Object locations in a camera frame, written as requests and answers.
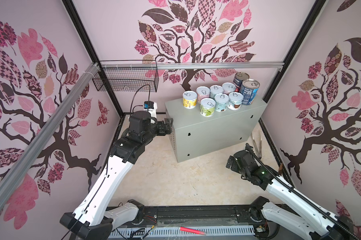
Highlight white slotted cable duct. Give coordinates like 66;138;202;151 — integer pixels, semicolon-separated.
108;226;255;240

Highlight blue label tall can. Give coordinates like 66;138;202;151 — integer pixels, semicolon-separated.
239;79;260;105

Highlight yellow label can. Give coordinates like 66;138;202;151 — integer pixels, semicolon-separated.
182;91;197;109

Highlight green label can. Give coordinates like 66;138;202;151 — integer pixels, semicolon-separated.
200;98;216;117

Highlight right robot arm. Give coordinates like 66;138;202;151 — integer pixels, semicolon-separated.
226;145;359;240

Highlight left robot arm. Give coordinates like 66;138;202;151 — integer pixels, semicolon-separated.
60;111;173;240

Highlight aluminium rail wall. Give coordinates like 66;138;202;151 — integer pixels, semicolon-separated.
0;63;100;211
102;62;284;70

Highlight aluminium rail left wall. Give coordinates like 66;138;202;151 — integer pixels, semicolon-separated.
0;63;100;211

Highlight metal kitchen tongs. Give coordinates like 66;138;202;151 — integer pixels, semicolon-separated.
251;133;262;160

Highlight teal can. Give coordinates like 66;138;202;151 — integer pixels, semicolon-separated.
214;94;229;112
227;92;243;111
209;85;224;99

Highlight pink marker pen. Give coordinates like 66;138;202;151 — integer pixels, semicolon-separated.
179;227;206;236

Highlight pink can white lid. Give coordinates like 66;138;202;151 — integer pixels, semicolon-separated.
222;83;236;95

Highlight aluminium rail back wall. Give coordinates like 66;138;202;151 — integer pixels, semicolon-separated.
102;62;284;70

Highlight black mounting rail base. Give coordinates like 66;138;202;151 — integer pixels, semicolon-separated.
69;203;329;240

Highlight wooden handled knife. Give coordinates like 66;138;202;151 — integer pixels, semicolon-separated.
278;163;283;175

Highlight black wire basket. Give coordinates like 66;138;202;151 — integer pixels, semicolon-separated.
93;60;159;93

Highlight grey metal cabinet box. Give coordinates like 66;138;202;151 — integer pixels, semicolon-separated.
165;99;267;163

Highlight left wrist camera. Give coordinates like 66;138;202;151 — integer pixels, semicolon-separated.
144;101;158;118

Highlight la sicilia tomato can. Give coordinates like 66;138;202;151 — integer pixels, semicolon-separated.
233;72;249;92

